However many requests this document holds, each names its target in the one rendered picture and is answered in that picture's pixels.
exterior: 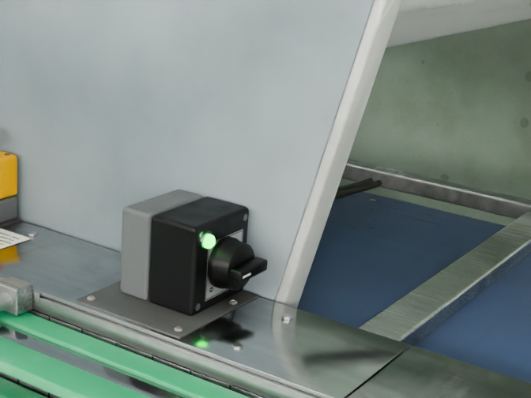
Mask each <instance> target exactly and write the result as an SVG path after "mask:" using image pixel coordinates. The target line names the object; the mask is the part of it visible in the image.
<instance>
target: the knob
mask: <svg viewBox="0 0 531 398"><path fill-rule="evenodd" d="M267 263H268V261H267V260H266V259H263V258H260V257H254V251H253V249H252V247H251V246H250V245H248V244H246V243H244V242H240V241H239V240H238V239H237V238H233V237H230V236H227V237H224V238H222V239H221V240H220V241H219V242H218V243H217V244H216V245H215V246H214V248H213V251H212V253H211V254H210V257H209V262H208V268H207V273H208V278H209V282H210V283H211V284H212V285H213V286H214V287H217V288H221V289H225V288H227V289H230V290H234V291H238V290H240V289H241V288H242V287H244V286H245V285H246V283H247V282H248V281H249V279H250V278H251V277H253V276H256V275H257V274H259V273H261V272H264V271H265V270H266V269H267Z"/></svg>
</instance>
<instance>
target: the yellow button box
mask: <svg viewBox="0 0 531 398"><path fill-rule="evenodd" d="M16 194H17V156H15V155H14V154H10V153H8V152H2V151H0V223H3V222H6V221H8V220H13V219H16V218H17V197H15V196H14V195H16Z"/></svg>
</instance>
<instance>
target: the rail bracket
mask: <svg viewBox="0 0 531 398"><path fill-rule="evenodd" d="M41 297H43V293H42V292H40V291H36V290H34V289H32V284H31V283H29V282H26V281H23V280H20V279H18V278H15V277H13V276H11V277H10V278H7V279H4V280H1V281H0V311H5V312H7V313H10V314H13V315H16V316H17V315H20V314H23V313H25V312H27V311H30V310H32V301H35V302H38V303H40V298H41Z"/></svg>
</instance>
